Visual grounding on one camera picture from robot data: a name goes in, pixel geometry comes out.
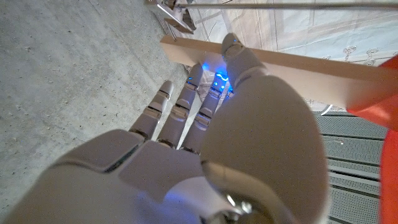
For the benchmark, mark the orange ribbon with roll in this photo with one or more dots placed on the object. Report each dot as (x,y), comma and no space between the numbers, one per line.
(388,171)

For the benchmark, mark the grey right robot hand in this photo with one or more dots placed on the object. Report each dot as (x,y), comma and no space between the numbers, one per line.
(264,140)

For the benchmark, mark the wooden slat clip hanger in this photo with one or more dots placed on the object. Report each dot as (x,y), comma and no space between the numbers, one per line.
(295,68)

